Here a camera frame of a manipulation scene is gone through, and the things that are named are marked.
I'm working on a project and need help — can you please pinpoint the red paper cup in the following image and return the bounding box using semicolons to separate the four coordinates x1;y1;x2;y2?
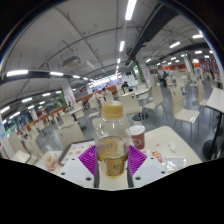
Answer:
129;124;146;150

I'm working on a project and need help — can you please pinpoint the ceiling air conditioner unit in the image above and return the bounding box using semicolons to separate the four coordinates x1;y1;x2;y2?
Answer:
62;55;83;70

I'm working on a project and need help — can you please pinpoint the person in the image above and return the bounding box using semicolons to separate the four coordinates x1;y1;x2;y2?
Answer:
120;81;131;94
157;71;169;88

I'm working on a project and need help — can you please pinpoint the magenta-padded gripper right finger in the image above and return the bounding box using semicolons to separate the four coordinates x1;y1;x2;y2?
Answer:
127;144;170;189

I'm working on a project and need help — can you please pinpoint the group of ceiling lights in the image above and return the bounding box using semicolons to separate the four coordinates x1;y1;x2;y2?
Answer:
0;0;214;126

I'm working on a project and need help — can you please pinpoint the red sauce packet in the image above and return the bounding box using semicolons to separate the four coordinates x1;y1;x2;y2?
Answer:
151;150;164;164

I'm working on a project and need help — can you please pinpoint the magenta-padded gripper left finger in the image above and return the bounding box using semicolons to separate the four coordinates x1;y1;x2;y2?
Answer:
59;144;100;190

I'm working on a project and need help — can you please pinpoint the group of beige chairs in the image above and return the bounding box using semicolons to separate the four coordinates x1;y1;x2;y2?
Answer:
6;74;221;164

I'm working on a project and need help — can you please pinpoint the clear yellow-capped drink bottle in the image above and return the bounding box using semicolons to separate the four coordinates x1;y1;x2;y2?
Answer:
93;100;132;180

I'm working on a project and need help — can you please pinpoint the small white tissue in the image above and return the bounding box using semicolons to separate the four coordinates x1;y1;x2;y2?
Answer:
167;139;178;154

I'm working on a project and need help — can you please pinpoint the clear plastic bag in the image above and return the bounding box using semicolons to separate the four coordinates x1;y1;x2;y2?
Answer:
163;155;188;173

